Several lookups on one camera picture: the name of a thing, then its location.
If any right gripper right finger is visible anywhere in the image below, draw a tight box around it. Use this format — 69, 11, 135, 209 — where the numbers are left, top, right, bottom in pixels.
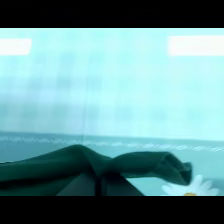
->
100, 172, 146, 197

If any dark green T-shirt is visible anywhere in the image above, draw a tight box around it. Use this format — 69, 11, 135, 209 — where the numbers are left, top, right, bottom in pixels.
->
0, 144, 194, 197

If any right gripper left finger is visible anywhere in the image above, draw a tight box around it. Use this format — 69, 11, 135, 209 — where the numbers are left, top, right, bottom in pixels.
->
55, 173, 98, 197

